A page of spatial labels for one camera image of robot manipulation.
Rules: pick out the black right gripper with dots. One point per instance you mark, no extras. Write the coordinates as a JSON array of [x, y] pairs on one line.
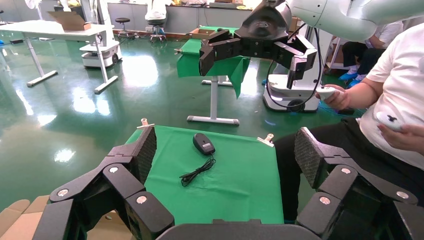
[[265, 23]]

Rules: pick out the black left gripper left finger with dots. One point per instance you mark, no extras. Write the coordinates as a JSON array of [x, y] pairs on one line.
[[99, 198]]

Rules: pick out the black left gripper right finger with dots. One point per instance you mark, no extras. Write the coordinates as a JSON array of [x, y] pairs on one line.
[[357, 198]]

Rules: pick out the white handheld controller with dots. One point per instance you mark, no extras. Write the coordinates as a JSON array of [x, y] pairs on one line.
[[386, 119], [323, 92]]

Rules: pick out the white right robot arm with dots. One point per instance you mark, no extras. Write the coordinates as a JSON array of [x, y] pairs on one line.
[[348, 16]]

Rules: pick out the operator right forearm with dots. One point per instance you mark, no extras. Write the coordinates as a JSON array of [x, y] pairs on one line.
[[364, 94]]

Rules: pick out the small flat cardboard box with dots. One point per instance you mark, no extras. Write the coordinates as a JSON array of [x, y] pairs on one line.
[[200, 33]]

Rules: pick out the open cardboard mailer box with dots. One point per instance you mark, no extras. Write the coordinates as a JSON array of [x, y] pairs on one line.
[[20, 225]]

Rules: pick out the operator left hand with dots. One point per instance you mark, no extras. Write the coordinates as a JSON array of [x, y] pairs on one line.
[[410, 139]]

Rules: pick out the operator right hand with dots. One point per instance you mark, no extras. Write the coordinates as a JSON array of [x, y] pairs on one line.
[[339, 101]]

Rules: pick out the white wheeled robot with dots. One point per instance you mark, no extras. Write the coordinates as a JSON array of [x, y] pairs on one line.
[[99, 54], [281, 89]]

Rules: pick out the grey cabinet row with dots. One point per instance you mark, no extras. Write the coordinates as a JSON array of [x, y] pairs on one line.
[[198, 18]]

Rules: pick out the white side shelf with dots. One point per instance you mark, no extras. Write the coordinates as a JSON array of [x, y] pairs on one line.
[[334, 53]]

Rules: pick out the silver metal binder clip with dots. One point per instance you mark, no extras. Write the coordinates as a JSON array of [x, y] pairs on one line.
[[144, 122], [266, 140]]

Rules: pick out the black round stool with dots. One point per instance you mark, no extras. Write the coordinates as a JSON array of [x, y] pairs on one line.
[[123, 20], [156, 24]]

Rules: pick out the person in white clothing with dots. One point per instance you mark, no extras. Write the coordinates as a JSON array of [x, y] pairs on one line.
[[155, 10]]

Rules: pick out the seated bystander blue shoe covers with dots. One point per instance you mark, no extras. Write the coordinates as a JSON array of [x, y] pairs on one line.
[[381, 36]]

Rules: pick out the green table cloth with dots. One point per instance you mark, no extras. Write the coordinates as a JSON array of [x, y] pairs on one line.
[[232, 185]]

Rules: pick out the seated operator white shirt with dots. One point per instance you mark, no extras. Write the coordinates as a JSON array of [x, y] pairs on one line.
[[404, 73]]

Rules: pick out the black power adapter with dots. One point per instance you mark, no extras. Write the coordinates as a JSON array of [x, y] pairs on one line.
[[16, 41]]

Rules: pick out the open brown cardboard carton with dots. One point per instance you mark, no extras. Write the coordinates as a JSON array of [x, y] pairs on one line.
[[71, 21]]

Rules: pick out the white work table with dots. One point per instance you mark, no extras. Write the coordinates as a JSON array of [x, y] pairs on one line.
[[43, 28]]

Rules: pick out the white pedestal table frame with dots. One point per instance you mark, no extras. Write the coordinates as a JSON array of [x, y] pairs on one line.
[[213, 99]]

